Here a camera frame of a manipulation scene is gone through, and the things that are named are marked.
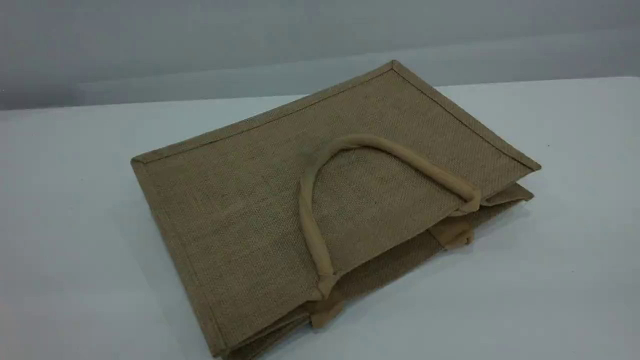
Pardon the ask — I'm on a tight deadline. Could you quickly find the brown jute bag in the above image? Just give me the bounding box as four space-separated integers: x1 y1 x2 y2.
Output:
131 60 542 360

